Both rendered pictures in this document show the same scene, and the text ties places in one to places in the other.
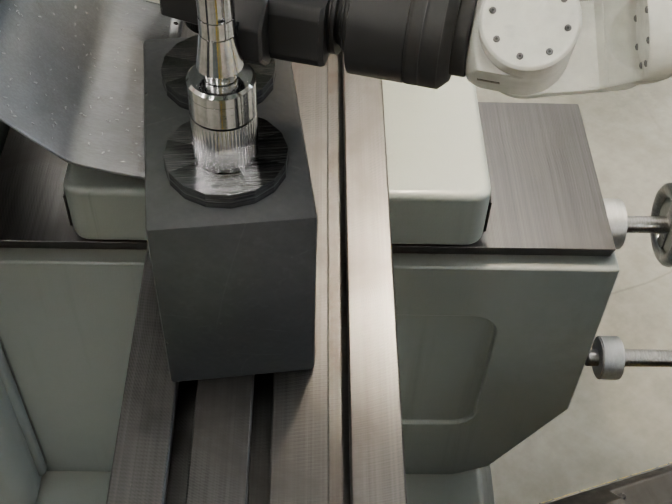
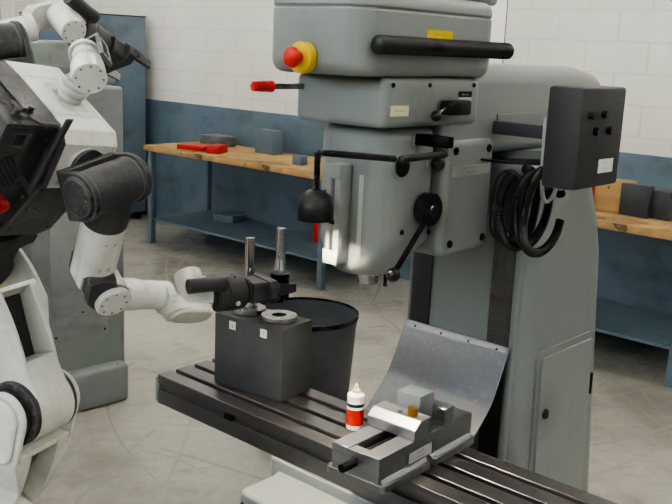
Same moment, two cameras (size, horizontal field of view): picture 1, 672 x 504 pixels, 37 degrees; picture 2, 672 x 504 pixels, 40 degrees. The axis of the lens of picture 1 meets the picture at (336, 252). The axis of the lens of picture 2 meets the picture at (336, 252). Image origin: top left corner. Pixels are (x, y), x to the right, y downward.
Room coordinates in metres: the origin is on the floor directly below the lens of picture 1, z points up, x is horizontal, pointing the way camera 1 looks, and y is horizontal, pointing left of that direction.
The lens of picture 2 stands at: (2.24, -1.39, 1.78)
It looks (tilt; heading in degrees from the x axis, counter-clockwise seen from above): 13 degrees down; 134
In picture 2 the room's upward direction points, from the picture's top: 3 degrees clockwise
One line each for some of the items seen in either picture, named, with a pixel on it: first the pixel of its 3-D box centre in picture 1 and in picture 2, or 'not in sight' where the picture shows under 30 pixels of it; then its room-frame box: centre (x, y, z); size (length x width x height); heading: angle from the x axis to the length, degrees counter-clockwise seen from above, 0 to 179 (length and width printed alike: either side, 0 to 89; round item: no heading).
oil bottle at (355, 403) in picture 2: not in sight; (355, 405); (0.92, 0.08, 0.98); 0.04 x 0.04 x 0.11
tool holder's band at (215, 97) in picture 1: (221, 81); not in sight; (0.53, 0.08, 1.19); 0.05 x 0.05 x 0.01
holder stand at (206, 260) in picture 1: (229, 199); (262, 348); (0.58, 0.09, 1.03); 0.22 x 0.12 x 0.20; 10
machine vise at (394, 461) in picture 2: not in sight; (405, 432); (1.09, 0.05, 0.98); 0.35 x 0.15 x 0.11; 94
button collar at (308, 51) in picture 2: not in sight; (302, 57); (0.95, -0.16, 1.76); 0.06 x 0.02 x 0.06; 2
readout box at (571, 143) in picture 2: not in sight; (586, 136); (1.26, 0.39, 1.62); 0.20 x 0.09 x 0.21; 92
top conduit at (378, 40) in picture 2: not in sight; (446, 48); (1.08, 0.11, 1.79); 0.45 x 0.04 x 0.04; 92
